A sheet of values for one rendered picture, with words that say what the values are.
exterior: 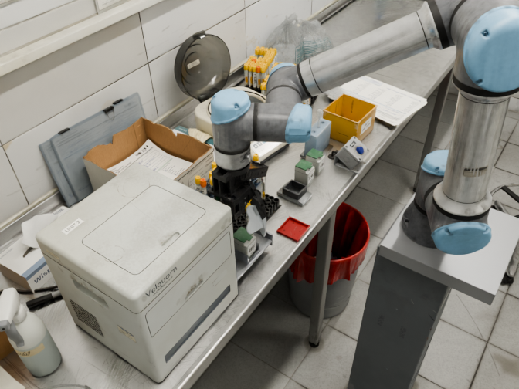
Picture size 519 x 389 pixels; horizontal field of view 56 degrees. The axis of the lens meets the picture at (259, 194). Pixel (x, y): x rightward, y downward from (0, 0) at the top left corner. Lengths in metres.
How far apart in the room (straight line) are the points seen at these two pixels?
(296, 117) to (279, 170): 0.64
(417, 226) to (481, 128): 0.42
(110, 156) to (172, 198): 0.54
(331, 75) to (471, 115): 0.27
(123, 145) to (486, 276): 1.06
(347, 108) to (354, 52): 0.78
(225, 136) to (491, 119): 0.48
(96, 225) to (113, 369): 0.33
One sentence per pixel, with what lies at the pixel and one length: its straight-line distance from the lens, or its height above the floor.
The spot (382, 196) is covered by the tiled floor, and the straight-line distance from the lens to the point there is 2.83.
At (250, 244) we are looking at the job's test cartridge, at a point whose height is 0.97.
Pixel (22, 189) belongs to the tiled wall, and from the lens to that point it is 1.48.
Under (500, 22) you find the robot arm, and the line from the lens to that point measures 0.86.
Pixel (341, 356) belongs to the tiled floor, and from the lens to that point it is 2.16.
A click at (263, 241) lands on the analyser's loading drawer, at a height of 0.91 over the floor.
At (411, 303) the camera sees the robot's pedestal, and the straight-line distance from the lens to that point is 1.46.
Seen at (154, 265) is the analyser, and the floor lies 1.18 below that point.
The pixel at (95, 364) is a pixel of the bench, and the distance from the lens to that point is 1.18.
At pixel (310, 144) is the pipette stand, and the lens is 1.56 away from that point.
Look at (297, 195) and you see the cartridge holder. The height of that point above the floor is 0.91.
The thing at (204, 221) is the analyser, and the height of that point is 1.17.
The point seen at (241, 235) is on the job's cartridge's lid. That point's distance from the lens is 1.21.
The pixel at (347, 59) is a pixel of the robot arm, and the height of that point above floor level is 1.41.
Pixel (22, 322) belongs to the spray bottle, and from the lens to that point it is 1.08.
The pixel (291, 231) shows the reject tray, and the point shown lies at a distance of 1.36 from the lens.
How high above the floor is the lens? 1.86
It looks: 42 degrees down
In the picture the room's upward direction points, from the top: 1 degrees counter-clockwise
